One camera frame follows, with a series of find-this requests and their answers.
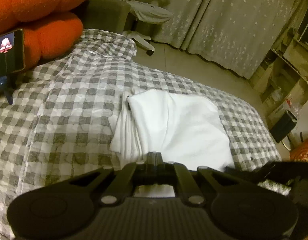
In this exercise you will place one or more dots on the grey star pattern curtain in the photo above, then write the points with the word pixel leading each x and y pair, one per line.
pixel 235 34

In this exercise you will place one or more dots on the white office chair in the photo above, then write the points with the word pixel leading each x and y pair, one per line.
pixel 149 12

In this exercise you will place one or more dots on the white bear print t-shirt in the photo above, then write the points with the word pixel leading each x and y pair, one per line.
pixel 184 128

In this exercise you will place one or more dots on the red plush cushion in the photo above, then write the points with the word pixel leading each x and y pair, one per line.
pixel 50 28

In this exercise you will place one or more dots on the cluttered storage shelf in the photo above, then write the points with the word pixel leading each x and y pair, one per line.
pixel 282 77

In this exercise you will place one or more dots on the dark green sofa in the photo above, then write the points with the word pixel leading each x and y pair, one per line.
pixel 109 15

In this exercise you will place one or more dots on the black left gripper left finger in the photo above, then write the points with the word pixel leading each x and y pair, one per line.
pixel 129 178

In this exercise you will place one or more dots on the black box on floor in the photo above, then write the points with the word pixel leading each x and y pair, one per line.
pixel 283 126

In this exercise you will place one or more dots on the orange patterned bag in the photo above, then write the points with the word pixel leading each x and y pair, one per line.
pixel 300 153

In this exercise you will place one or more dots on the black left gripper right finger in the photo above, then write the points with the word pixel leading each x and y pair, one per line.
pixel 178 176

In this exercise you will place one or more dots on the grey white checkered blanket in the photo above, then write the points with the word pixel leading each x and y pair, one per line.
pixel 57 126

